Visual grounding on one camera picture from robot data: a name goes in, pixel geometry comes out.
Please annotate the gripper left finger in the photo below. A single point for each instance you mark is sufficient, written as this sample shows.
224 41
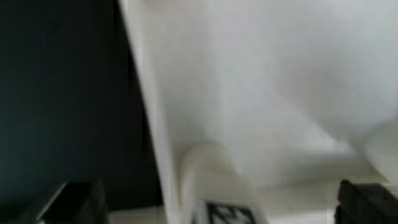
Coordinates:
69 205

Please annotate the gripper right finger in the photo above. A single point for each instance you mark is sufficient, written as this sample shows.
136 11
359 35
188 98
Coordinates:
366 204

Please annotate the white table leg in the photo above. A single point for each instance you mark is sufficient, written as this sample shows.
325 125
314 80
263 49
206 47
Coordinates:
216 194

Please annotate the white square table top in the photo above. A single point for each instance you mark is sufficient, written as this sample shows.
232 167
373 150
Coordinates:
268 77

